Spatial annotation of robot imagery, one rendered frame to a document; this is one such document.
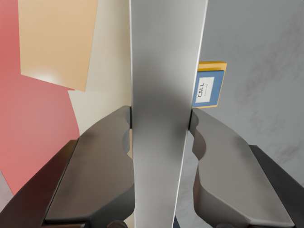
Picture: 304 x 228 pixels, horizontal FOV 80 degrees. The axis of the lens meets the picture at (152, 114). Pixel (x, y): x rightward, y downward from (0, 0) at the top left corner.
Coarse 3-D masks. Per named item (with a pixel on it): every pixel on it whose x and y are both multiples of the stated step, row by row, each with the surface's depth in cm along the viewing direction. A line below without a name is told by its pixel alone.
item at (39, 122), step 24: (0, 96) 15; (24, 96) 15; (48, 96) 15; (0, 120) 16; (24, 120) 16; (48, 120) 16; (72, 120) 16; (0, 144) 17; (24, 144) 17; (48, 144) 17; (0, 168) 19; (24, 168) 19; (0, 192) 21
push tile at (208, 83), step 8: (200, 72) 45; (208, 72) 46; (216, 72) 46; (200, 80) 46; (208, 80) 47; (216, 80) 48; (200, 88) 47; (208, 88) 48; (216, 88) 49; (200, 96) 49; (208, 96) 49; (216, 96) 50; (192, 104) 49; (200, 104) 50; (208, 104) 51; (216, 104) 52
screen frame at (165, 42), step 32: (128, 0) 9; (160, 0) 8; (192, 0) 8; (160, 32) 9; (192, 32) 9; (160, 64) 10; (192, 64) 10; (160, 96) 11; (192, 96) 11; (160, 128) 12; (160, 160) 13; (160, 192) 15; (160, 224) 17
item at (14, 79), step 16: (0, 0) 12; (16, 0) 12; (0, 16) 12; (16, 16) 12; (0, 32) 12; (16, 32) 12; (0, 48) 13; (16, 48) 13; (0, 64) 14; (16, 64) 14; (0, 80) 14; (16, 80) 14; (32, 80) 14
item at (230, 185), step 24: (192, 120) 12; (216, 120) 11; (216, 144) 9; (240, 144) 9; (216, 168) 7; (240, 168) 7; (216, 192) 6; (240, 192) 6; (264, 192) 6; (216, 216) 6; (240, 216) 6; (264, 216) 6; (288, 216) 6
